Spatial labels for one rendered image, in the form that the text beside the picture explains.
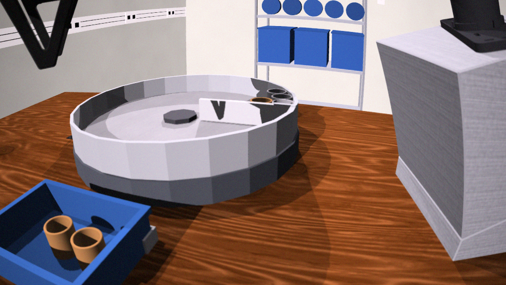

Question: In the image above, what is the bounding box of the blue open tray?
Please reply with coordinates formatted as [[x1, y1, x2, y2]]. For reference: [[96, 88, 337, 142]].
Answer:
[[0, 179, 152, 285]]

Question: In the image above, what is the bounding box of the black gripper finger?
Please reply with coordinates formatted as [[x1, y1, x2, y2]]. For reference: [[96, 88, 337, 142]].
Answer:
[[21, 0, 78, 56], [0, 0, 74, 70]]

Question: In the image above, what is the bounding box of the white round turntable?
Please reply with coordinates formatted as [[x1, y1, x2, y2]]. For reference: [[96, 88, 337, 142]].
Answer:
[[67, 74, 299, 208]]

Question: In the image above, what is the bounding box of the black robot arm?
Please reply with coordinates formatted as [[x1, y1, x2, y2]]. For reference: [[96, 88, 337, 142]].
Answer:
[[440, 0, 506, 53]]

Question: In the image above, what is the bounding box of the bronze bushing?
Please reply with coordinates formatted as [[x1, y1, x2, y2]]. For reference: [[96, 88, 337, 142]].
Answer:
[[70, 227, 106, 271], [43, 216, 76, 260], [250, 97, 273, 103]]

